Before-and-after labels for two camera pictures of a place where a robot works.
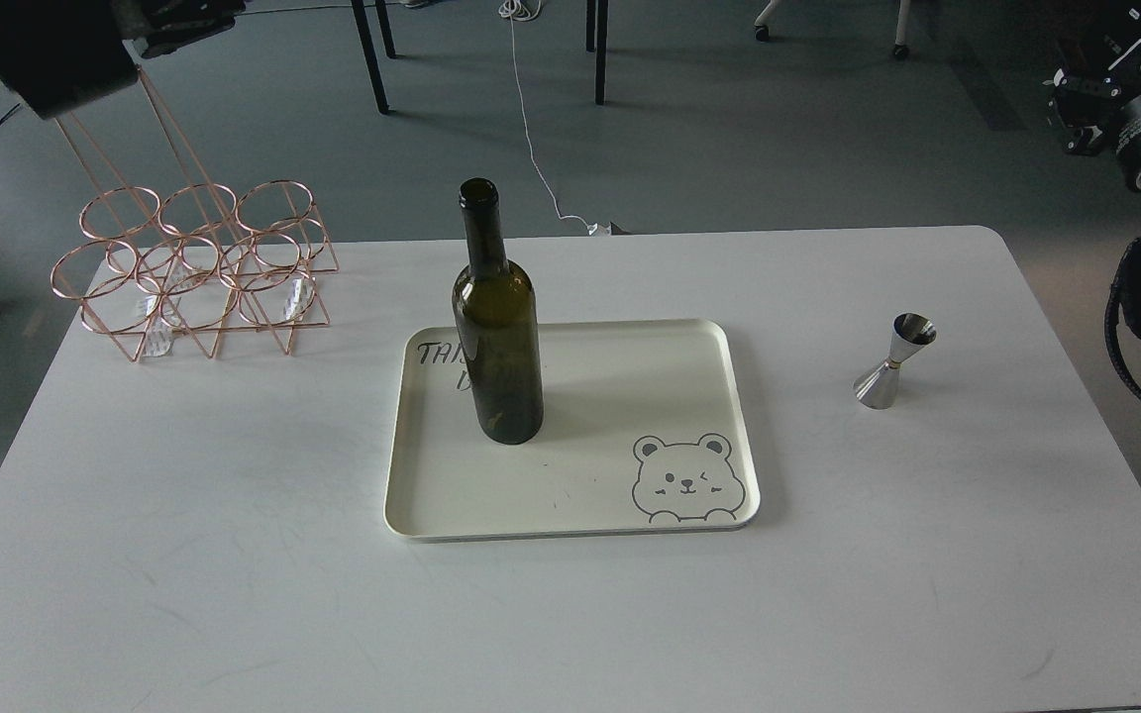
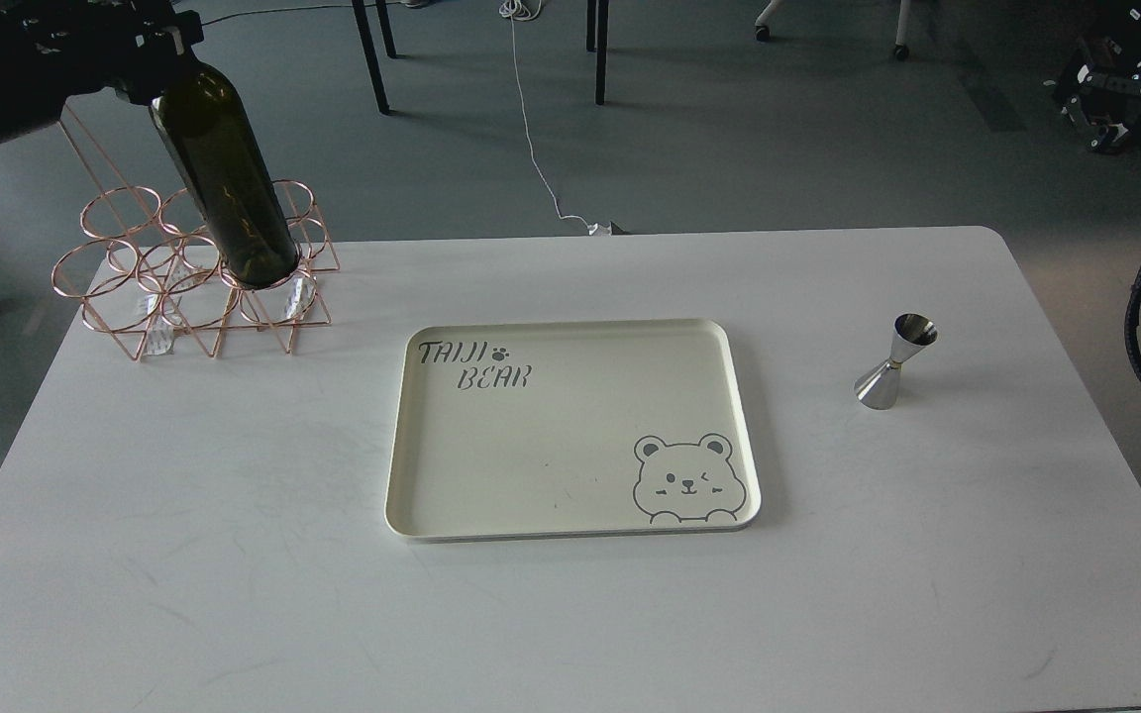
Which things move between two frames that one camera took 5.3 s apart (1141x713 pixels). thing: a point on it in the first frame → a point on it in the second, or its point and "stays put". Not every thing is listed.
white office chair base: x=899 y=50 stays put
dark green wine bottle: x=497 y=313 → x=228 y=171
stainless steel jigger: x=879 y=389 stays put
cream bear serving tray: x=645 y=426 stays put
